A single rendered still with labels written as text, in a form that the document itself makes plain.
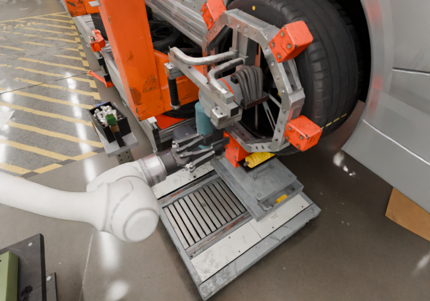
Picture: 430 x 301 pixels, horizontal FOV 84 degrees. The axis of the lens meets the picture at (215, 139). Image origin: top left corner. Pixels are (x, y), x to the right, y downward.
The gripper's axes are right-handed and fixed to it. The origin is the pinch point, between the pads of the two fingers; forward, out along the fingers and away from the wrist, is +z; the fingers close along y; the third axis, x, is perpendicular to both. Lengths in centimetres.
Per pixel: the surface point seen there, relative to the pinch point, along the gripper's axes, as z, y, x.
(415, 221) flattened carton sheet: 108, 58, -82
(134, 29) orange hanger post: -3, -60, 17
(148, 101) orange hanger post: -4, -60, -20
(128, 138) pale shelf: -20, -59, -38
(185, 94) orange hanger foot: 18, -60, -24
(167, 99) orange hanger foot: 6, -60, -23
